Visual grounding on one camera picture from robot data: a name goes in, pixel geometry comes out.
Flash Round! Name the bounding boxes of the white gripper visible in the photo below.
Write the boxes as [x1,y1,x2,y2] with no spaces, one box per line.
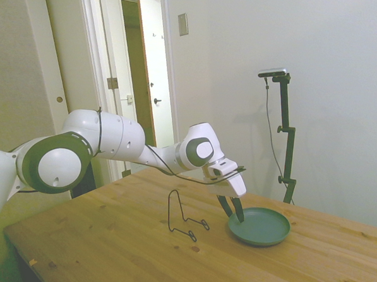
[208,172,248,224]

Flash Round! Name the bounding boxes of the dark green round plate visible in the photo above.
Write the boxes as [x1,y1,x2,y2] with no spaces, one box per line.
[226,205,292,249]

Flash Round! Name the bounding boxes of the white door with wooden edge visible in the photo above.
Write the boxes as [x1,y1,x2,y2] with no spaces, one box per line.
[128,0,183,149]

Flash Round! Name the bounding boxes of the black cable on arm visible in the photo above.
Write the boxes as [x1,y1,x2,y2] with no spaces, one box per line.
[141,143,248,185]

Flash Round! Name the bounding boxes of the black wire plate stand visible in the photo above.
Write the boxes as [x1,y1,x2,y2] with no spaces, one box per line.
[165,189,212,243]

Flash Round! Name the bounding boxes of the black jointed camera stand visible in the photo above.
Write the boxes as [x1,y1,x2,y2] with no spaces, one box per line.
[265,72,303,205]

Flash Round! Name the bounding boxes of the grey exterior camera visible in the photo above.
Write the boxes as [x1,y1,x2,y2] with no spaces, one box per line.
[257,66,289,80]

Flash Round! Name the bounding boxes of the grey wall switch plate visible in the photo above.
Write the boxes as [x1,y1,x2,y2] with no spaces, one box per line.
[176,12,190,37]

